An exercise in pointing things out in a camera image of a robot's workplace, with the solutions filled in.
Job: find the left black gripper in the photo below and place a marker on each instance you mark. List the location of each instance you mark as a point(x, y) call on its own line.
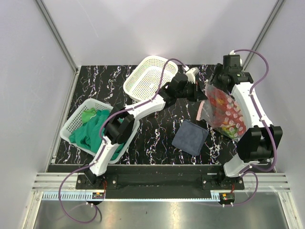
point(197, 96)

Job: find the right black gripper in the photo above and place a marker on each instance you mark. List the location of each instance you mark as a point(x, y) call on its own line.
point(218, 69)

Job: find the clear zip top bag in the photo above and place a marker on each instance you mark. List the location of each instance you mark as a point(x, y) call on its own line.
point(222, 113)

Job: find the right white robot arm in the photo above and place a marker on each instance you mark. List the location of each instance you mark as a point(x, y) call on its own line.
point(257, 148)

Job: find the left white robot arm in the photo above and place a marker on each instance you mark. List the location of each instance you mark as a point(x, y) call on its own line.
point(119, 126)

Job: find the folded dark blue towel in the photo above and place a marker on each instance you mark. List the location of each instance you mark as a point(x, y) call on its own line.
point(190, 138)

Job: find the black marble pattern mat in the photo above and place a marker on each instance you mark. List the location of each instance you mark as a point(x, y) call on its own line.
point(152, 140)

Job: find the white oval perforated basket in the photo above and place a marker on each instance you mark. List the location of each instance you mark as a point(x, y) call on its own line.
point(143, 82)

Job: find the green cloth garment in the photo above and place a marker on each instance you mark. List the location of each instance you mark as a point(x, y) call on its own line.
point(87, 136)

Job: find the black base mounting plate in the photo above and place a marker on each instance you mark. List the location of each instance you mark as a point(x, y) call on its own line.
point(115, 181)

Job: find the white rectangular laundry basket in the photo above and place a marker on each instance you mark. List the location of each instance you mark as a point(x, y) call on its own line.
point(75, 122)

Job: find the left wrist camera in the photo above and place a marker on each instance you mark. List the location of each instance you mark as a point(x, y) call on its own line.
point(191, 73)

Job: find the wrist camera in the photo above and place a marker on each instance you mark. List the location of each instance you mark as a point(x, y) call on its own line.
point(191, 73)
point(234, 53)

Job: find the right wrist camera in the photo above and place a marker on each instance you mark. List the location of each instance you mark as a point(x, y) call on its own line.
point(234, 53)

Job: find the aluminium frame rail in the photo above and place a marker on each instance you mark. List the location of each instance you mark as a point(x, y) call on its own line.
point(54, 30)

